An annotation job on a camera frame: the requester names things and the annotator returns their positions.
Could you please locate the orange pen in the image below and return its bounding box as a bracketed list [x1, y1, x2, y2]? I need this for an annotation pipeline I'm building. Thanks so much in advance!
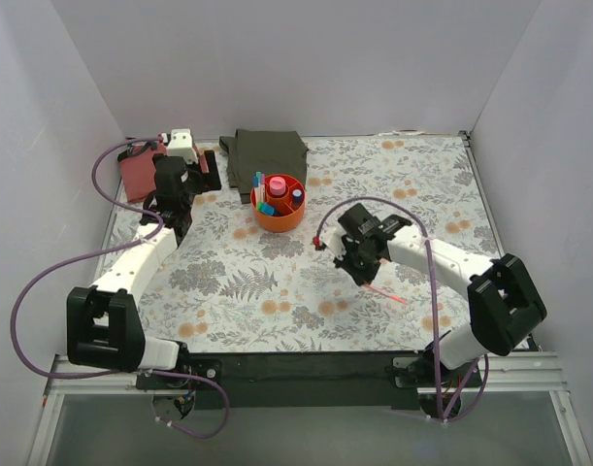
[365, 284, 408, 305]

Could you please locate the white pen pink cap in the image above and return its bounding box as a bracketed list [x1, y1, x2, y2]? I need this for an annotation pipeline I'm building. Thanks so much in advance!
[258, 173, 266, 203]

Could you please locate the black highlighter blue cap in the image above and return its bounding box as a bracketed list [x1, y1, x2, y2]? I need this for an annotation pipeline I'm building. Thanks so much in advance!
[262, 204, 276, 216]

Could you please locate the pink clear pencil case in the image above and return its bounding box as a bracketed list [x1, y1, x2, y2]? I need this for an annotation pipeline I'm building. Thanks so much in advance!
[268, 176, 287, 198]

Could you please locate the orange round divided container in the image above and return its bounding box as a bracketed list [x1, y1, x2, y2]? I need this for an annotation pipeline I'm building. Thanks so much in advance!
[249, 174, 306, 233]

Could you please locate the grey blue short marker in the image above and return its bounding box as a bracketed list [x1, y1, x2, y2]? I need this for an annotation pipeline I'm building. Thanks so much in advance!
[291, 188, 304, 211]

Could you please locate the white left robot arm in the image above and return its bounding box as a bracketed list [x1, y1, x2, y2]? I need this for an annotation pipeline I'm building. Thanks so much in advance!
[67, 150, 221, 388]

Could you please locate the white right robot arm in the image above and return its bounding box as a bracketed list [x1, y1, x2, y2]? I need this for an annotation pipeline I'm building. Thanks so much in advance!
[319, 204, 547, 386]

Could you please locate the olive green folded cloth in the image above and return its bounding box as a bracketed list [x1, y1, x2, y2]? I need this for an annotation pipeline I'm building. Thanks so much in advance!
[219, 129, 308, 204]

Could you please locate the floral patterned table mat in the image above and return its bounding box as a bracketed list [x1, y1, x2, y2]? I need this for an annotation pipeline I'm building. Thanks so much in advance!
[138, 136, 499, 352]

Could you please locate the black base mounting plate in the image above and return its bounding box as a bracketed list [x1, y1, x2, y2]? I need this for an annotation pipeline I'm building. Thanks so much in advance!
[135, 349, 484, 412]

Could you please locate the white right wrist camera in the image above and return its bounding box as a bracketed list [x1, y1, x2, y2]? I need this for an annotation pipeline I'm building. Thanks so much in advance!
[313, 227, 346, 259]

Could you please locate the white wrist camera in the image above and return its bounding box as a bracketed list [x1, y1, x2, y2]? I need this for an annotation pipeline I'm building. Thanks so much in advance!
[161, 128, 198, 164]
[313, 227, 346, 259]

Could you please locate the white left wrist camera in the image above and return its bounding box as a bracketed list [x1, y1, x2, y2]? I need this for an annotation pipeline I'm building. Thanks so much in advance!
[161, 128, 198, 164]

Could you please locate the red pouch with black strap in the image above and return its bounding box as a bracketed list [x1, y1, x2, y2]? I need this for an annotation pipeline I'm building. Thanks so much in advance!
[117, 141, 204, 207]

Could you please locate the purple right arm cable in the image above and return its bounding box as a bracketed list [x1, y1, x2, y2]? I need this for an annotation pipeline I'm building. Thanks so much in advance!
[314, 196, 491, 424]

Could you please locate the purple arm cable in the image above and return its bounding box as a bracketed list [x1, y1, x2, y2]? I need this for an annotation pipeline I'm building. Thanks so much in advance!
[10, 137, 230, 441]
[314, 196, 491, 424]

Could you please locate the aluminium frame rail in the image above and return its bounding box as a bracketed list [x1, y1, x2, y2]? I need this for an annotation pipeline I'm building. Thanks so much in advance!
[29, 351, 592, 465]

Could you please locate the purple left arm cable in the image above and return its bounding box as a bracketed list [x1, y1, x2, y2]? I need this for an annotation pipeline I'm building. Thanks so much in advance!
[10, 137, 230, 441]

